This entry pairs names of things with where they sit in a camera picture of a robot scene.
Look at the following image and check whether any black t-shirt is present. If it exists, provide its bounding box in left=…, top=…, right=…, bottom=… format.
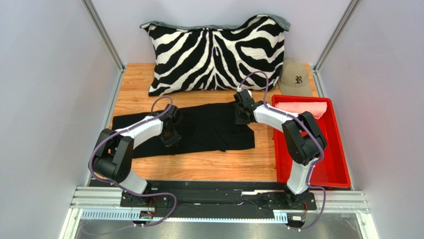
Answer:
left=132, top=102, right=255, bottom=158

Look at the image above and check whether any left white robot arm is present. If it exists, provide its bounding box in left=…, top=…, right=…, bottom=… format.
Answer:
left=89, top=105, right=182, bottom=196

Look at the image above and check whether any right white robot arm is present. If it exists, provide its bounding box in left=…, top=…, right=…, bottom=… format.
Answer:
left=234, top=88, right=327, bottom=207

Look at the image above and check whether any beige baseball cap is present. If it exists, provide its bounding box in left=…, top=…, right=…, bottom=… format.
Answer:
left=278, top=60, right=313, bottom=97

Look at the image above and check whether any rolled pink t-shirt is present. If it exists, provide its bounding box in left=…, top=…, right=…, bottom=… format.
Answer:
left=275, top=102, right=327, bottom=120

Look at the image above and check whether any zebra striped pillow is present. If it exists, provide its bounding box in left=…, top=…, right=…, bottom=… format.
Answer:
left=140, top=14, right=291, bottom=97

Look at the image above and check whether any red plastic tray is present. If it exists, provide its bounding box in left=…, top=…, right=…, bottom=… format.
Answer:
left=272, top=95, right=351, bottom=188

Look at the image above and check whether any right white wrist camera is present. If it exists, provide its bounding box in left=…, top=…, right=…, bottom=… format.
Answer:
left=236, top=87, right=253, bottom=98

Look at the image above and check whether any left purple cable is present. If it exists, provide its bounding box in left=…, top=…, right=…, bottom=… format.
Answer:
left=88, top=96, right=178, bottom=237

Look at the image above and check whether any right aluminium frame post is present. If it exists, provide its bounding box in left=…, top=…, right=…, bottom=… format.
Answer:
left=314, top=0, right=361, bottom=72

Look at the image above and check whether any aluminium frame post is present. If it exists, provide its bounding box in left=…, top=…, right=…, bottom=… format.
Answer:
left=314, top=0, right=361, bottom=72
left=82, top=0, right=125, bottom=72

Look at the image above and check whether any left aluminium frame post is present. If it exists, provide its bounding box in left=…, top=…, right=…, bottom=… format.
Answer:
left=82, top=0, right=125, bottom=72

